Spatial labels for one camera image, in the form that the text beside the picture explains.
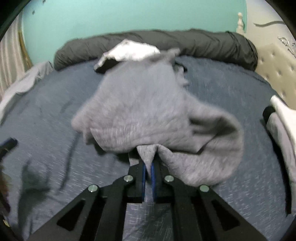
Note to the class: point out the cream tufted headboard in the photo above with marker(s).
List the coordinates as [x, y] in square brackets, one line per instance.
[276, 64]

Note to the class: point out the beige striped curtain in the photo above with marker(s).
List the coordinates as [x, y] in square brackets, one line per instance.
[15, 60]

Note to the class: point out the blue patterned bed sheet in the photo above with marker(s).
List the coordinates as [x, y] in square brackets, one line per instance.
[52, 165]

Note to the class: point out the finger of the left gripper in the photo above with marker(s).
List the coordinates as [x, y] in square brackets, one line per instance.
[7, 146]

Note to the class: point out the light grey blanket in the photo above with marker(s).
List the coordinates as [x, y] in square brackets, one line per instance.
[23, 85]

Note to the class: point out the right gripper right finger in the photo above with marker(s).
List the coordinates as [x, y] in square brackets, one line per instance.
[198, 213]

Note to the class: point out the folded white grey clothes stack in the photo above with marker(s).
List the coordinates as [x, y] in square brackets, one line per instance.
[280, 123]

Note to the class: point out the dark grey rolled duvet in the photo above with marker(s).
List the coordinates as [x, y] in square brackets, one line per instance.
[228, 47]

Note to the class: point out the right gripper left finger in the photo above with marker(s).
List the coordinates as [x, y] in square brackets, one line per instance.
[97, 213]

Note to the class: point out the white black garment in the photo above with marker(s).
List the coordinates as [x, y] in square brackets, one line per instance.
[126, 50]

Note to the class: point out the grey quilted sweater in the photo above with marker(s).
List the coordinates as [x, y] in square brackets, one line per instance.
[144, 106]

